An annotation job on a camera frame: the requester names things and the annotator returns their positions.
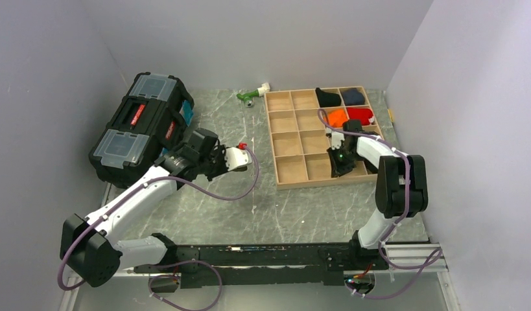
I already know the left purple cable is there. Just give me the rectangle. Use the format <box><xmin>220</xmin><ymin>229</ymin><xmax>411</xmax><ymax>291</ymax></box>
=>
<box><xmin>56</xmin><ymin>146</ymin><xmax>261</xmax><ymax>311</ymax></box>

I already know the aluminium frame rail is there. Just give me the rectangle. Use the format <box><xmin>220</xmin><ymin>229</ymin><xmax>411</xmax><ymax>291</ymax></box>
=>
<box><xmin>58</xmin><ymin>184</ymin><xmax>450</xmax><ymax>311</ymax></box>

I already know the orange rolled cloth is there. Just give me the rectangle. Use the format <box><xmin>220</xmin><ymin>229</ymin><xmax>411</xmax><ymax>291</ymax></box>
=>
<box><xmin>327</xmin><ymin>109</ymin><xmax>349</xmax><ymax>128</ymax></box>

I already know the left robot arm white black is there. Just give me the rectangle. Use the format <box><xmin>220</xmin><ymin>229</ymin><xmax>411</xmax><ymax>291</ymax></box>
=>
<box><xmin>56</xmin><ymin>128</ymin><xmax>254</xmax><ymax>291</ymax></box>

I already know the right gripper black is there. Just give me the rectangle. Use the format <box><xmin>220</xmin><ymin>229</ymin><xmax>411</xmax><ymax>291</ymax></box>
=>
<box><xmin>325</xmin><ymin>144</ymin><xmax>360</xmax><ymax>179</ymax></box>

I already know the red rolled cloth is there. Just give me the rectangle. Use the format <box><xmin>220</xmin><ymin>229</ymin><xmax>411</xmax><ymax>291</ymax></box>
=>
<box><xmin>346</xmin><ymin>107</ymin><xmax>375</xmax><ymax>126</ymax></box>

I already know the black rolled cloth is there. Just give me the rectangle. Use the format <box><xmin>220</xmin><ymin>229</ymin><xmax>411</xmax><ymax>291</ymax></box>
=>
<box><xmin>315</xmin><ymin>87</ymin><xmax>342</xmax><ymax>108</ymax></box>

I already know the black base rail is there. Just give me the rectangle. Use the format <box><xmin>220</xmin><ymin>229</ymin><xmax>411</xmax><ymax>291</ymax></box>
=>
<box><xmin>134</xmin><ymin>240</ymin><xmax>388</xmax><ymax>289</ymax></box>

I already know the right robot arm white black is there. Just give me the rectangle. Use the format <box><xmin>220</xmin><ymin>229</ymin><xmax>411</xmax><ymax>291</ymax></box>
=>
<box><xmin>326</xmin><ymin>120</ymin><xmax>428</xmax><ymax>269</ymax></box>

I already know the wooden compartment tray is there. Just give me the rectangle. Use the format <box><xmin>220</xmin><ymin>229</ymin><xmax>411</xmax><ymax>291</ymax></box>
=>
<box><xmin>264</xmin><ymin>86</ymin><xmax>382</xmax><ymax>190</ymax></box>

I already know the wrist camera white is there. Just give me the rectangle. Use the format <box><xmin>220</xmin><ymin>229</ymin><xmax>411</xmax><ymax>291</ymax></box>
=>
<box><xmin>330</xmin><ymin>131</ymin><xmax>345</xmax><ymax>150</ymax></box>
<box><xmin>224</xmin><ymin>143</ymin><xmax>253</xmax><ymax>172</ymax></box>

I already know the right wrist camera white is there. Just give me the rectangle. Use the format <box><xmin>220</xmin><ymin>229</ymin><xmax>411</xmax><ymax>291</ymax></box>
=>
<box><xmin>330</xmin><ymin>131</ymin><xmax>345</xmax><ymax>150</ymax></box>

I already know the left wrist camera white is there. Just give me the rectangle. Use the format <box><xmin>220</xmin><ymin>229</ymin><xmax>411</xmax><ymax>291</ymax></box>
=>
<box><xmin>224</xmin><ymin>143</ymin><xmax>253</xmax><ymax>172</ymax></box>

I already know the navy rolled cloth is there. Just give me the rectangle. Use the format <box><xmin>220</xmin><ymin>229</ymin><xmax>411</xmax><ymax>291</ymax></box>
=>
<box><xmin>340</xmin><ymin>87</ymin><xmax>366</xmax><ymax>106</ymax></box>

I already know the black plastic toolbox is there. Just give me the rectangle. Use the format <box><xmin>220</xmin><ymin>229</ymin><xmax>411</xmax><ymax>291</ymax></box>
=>
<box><xmin>88</xmin><ymin>72</ymin><xmax>195</xmax><ymax>189</ymax></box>

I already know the green white pipe fitting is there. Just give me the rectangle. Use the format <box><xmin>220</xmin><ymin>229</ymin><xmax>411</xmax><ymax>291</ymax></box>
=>
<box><xmin>236</xmin><ymin>82</ymin><xmax>271</xmax><ymax>108</ymax></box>

